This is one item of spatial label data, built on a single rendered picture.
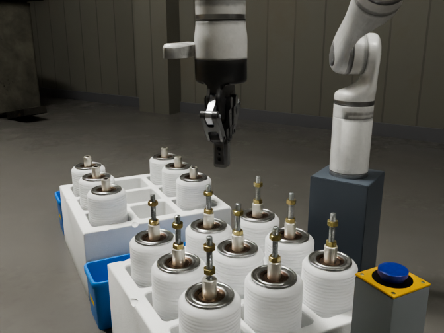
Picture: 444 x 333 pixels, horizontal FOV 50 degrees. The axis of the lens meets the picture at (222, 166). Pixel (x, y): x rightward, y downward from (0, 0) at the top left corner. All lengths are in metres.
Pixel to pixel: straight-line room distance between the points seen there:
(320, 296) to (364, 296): 0.16
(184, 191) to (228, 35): 0.68
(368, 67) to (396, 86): 1.92
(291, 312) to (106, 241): 0.56
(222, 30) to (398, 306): 0.43
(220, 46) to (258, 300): 0.39
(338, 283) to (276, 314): 0.13
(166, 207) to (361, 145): 0.55
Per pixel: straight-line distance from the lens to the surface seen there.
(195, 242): 0.96
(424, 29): 3.00
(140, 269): 0.94
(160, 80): 3.68
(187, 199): 1.27
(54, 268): 1.44
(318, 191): 1.17
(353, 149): 1.15
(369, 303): 0.71
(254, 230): 1.01
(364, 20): 0.99
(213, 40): 0.66
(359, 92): 1.13
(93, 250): 1.20
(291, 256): 0.92
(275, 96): 3.33
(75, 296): 1.29
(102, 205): 1.20
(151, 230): 0.93
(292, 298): 0.79
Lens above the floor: 0.65
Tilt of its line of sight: 16 degrees down
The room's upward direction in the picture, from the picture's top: straight up
